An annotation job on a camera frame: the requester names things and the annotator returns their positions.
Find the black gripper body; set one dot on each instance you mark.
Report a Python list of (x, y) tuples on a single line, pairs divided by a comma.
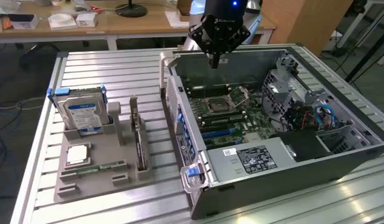
[(225, 14)]

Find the black graphics card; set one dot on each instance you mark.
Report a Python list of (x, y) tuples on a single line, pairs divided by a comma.
[(139, 140)]

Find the white paper stack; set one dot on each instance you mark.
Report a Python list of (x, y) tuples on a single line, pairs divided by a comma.
[(177, 21)]

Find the wooden cabinet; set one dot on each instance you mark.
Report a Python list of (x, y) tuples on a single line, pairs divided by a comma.
[(303, 23)]

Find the wooden desk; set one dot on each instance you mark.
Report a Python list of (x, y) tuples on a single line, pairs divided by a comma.
[(133, 23)]

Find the black round lamp base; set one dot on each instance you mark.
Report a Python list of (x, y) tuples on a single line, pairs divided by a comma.
[(131, 11)]

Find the metal socket cover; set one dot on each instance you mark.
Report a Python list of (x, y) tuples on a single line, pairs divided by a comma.
[(241, 95)]

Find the perforated metal disk bay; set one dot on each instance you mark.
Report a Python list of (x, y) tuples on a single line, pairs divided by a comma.
[(279, 93)]

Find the CPU socket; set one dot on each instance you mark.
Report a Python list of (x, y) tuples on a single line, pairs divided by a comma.
[(218, 106)]

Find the red small tool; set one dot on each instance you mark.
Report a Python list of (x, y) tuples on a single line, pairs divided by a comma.
[(97, 9)]

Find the small white labelled box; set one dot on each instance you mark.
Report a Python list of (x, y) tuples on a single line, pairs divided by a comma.
[(86, 20)]

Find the black installed RAM stick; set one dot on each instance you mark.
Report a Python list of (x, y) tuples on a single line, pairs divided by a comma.
[(223, 119)]

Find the green motherboard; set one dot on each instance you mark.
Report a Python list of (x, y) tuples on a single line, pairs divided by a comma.
[(251, 126)]

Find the blue expansion slot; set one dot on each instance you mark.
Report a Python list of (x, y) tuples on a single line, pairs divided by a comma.
[(219, 134)]

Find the grey cup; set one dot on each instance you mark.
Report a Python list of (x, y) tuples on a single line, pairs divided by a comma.
[(43, 2)]

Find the hard disk in blue carrier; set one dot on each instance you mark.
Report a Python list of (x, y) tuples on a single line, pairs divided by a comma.
[(83, 116)]

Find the black office chair base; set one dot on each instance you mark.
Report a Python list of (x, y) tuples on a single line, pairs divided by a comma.
[(30, 54)]

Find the grey metal drive bay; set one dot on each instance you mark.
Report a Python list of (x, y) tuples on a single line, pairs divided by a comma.
[(338, 140)]

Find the white box with black lid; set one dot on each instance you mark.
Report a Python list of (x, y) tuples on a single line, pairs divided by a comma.
[(23, 22)]

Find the grey power supply unit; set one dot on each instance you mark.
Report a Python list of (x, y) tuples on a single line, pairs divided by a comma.
[(223, 168)]

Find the blue case latch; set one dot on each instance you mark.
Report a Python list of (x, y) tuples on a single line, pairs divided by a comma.
[(193, 173)]

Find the silver CPU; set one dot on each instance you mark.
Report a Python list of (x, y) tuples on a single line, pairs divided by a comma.
[(78, 155)]

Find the open grey PC case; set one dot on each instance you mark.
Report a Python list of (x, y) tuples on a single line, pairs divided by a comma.
[(273, 186)]

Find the green RAM stick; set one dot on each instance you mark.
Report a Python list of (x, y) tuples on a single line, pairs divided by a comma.
[(95, 168)]

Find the grey printed parts rack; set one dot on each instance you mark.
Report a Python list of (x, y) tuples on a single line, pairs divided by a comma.
[(98, 184)]

